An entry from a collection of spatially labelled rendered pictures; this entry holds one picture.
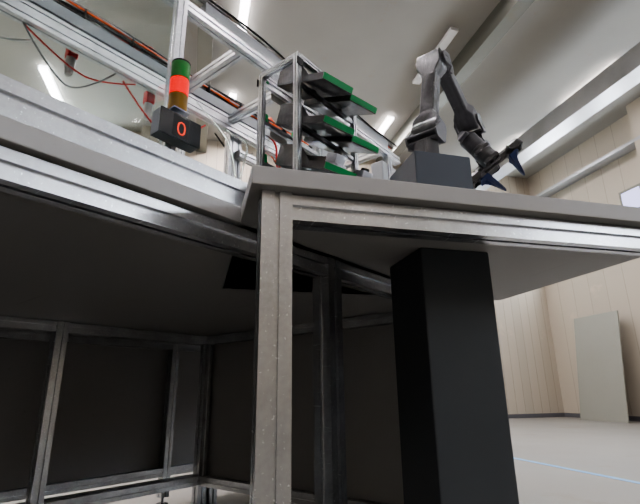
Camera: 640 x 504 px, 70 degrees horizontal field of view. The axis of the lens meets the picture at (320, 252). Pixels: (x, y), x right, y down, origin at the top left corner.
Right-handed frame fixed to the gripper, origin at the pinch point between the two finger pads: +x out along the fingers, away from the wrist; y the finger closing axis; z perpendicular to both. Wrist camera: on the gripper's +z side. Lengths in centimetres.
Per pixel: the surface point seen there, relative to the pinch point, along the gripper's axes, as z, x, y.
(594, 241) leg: -50, 33, 12
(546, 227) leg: -55, 27, 18
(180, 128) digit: -51, -51, 60
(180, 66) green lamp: -51, -66, 50
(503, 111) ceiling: 689, -289, -272
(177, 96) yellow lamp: -52, -59, 56
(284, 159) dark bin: -9, -51, 48
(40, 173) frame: -102, -10, 66
